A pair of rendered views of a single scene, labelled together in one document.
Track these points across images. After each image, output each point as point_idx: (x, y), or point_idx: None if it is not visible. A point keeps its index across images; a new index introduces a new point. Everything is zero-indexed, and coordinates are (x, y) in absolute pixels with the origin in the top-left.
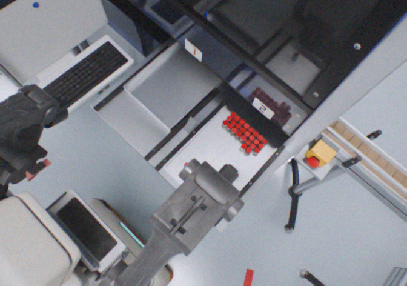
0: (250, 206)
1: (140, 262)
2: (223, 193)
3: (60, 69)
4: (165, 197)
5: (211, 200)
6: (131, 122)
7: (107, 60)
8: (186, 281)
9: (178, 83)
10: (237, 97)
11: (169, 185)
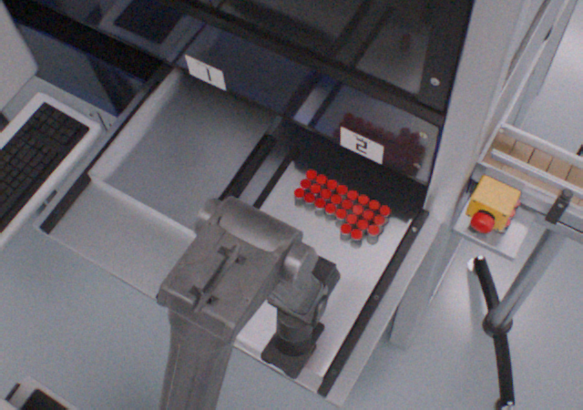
0: (413, 380)
1: (167, 406)
2: (271, 234)
3: None
4: (230, 405)
5: (251, 248)
6: (117, 237)
7: (49, 137)
8: None
9: (194, 145)
10: (314, 143)
11: (232, 377)
